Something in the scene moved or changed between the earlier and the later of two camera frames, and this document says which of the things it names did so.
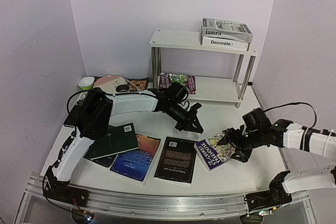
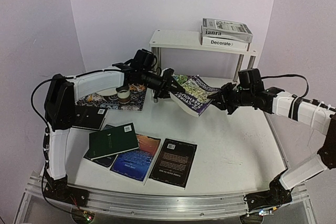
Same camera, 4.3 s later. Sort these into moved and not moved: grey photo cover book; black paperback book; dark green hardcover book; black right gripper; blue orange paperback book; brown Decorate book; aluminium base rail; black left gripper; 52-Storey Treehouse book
Moved: black left gripper; black paperback book; 52-Storey Treehouse book; black right gripper
Not moved: brown Decorate book; blue orange paperback book; aluminium base rail; dark green hardcover book; grey photo cover book
